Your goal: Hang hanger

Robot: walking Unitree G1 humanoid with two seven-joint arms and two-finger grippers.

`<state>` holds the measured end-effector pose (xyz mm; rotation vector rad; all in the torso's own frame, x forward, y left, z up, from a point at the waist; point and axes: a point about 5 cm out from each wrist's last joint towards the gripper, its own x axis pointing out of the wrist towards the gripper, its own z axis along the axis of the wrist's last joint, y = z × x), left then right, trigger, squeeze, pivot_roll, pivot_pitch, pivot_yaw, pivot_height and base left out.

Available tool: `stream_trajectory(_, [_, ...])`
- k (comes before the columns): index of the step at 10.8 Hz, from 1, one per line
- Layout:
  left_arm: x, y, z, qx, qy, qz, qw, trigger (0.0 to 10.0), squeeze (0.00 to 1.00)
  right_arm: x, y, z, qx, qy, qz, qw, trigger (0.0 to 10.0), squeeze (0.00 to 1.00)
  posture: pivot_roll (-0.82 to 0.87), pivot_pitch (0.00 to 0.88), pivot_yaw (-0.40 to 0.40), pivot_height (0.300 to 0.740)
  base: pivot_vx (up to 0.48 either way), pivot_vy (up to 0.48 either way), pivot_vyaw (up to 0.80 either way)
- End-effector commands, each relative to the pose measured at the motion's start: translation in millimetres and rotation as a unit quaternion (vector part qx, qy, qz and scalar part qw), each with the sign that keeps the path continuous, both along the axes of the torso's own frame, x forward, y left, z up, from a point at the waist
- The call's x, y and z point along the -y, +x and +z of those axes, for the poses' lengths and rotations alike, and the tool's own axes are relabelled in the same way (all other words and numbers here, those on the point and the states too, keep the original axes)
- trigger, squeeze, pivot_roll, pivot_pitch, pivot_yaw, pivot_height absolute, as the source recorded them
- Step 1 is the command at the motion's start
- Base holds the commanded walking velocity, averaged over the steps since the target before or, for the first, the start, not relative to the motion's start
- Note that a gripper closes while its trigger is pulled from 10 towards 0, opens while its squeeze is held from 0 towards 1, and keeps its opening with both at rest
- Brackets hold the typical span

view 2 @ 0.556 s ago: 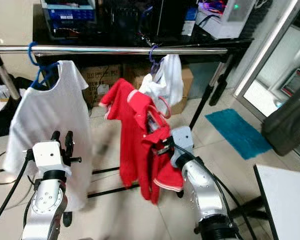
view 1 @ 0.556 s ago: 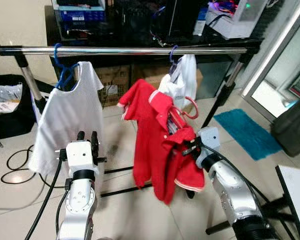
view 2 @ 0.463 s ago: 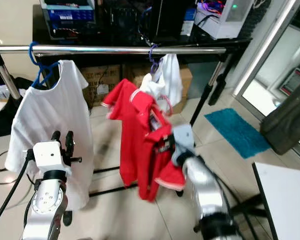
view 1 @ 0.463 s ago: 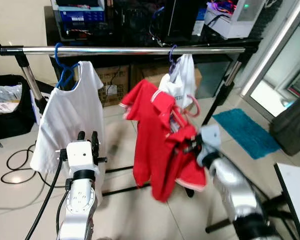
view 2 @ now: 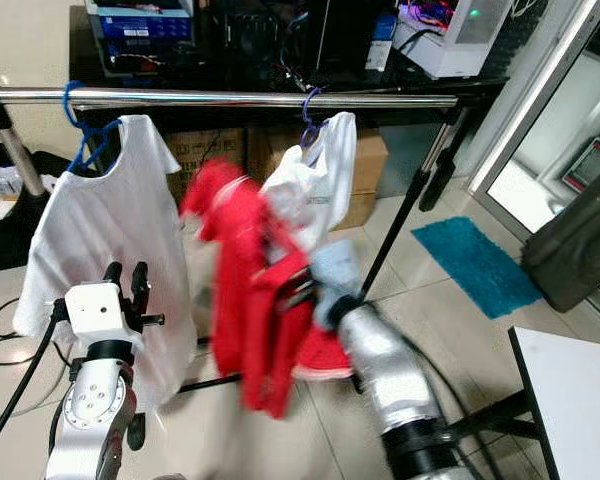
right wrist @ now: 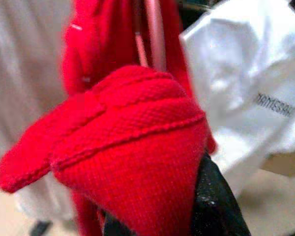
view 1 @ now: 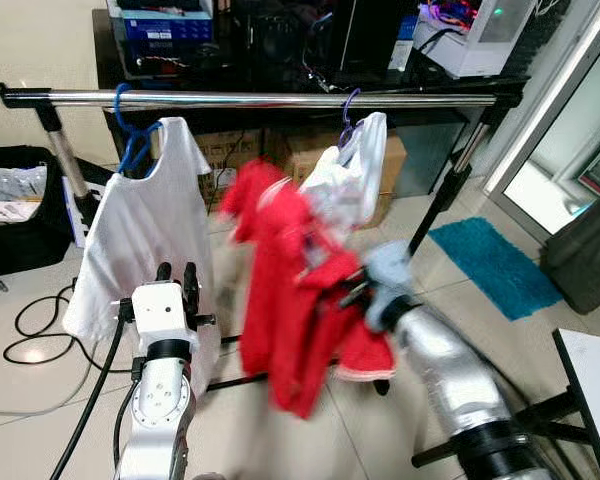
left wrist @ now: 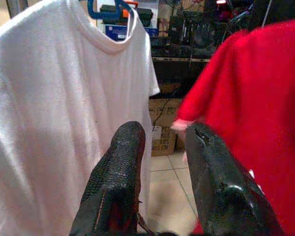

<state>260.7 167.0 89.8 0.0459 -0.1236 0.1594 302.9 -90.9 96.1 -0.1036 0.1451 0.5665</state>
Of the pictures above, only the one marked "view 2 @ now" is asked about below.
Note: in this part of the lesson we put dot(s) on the red polo shirt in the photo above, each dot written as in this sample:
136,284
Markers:
245,300

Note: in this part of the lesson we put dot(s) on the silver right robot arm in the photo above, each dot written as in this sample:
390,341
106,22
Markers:
400,380

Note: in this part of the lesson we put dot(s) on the blue hanger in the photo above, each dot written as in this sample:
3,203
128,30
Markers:
82,140

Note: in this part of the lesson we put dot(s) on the purple hanger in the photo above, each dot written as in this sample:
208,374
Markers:
308,125

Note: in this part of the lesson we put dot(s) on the white sleeveless top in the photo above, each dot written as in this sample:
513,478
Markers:
315,185

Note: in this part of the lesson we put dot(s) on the black bag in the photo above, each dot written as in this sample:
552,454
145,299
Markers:
5,240

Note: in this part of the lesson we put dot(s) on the large cardboard box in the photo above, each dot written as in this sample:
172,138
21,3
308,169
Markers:
370,170

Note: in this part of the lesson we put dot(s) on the small cardboard box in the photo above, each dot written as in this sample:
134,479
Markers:
205,150

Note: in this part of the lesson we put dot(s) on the teal floor mat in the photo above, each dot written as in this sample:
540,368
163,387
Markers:
475,265

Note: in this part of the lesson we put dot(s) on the chrome clothes rack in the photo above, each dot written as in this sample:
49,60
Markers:
240,98

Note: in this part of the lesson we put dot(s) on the blue bench power supply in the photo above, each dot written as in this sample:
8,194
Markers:
140,35

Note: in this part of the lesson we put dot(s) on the black computer tower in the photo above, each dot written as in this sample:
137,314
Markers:
280,40

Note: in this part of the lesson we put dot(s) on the black desk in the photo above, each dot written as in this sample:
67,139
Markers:
450,85

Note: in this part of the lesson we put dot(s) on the dark grey suitcase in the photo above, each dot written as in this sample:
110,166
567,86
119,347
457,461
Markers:
575,250

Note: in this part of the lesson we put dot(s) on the white folding table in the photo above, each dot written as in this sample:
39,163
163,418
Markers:
570,400

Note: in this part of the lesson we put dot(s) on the white electronic device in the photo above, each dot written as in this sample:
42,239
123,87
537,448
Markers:
455,40

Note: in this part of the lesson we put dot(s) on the glass sliding door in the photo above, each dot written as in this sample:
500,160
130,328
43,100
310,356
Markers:
560,90

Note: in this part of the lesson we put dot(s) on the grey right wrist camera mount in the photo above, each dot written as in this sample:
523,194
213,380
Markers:
335,280

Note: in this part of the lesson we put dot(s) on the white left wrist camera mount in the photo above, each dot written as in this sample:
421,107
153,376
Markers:
97,312

